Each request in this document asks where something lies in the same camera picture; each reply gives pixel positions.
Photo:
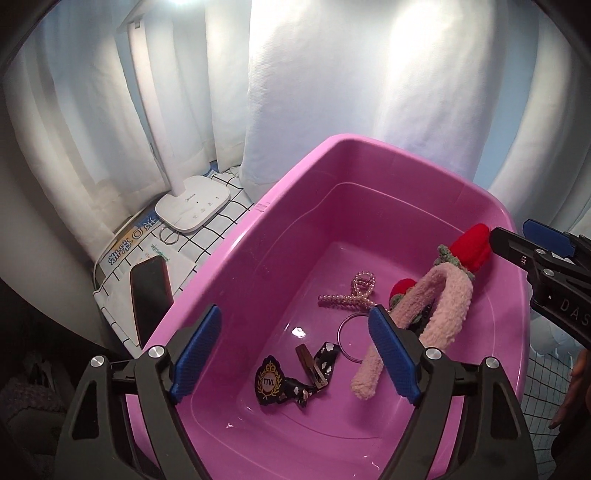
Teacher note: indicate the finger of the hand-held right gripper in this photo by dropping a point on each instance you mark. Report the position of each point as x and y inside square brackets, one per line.
[508, 242]
[547, 233]

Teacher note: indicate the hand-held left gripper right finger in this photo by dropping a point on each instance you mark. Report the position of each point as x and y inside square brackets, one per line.
[395, 355]

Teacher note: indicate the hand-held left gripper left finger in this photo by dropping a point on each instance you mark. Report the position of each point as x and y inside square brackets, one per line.
[196, 350]

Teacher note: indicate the pink fluffy strawberry headband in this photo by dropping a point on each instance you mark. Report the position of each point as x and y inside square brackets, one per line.
[443, 318]

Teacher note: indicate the pearl claw hair clip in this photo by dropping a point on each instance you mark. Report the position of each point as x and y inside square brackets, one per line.
[344, 300]

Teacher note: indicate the black ribbon with badge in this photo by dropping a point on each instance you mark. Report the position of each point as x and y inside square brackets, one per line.
[268, 381]

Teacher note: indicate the pink plastic tub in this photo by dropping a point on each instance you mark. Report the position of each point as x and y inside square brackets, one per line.
[286, 230]

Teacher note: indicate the person's right hand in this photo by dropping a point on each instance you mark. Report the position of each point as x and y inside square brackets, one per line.
[575, 378]

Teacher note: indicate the black smartphone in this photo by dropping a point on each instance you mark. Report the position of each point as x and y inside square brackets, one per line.
[150, 300]

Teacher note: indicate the printed paper bag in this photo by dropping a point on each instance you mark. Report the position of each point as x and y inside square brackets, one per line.
[124, 249]

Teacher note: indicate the white desk lamp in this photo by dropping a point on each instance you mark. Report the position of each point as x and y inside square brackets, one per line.
[194, 203]

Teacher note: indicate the knitted cloth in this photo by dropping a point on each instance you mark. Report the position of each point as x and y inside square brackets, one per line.
[27, 392]

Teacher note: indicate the sheer white curtain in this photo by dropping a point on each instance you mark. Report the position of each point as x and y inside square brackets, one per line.
[69, 138]

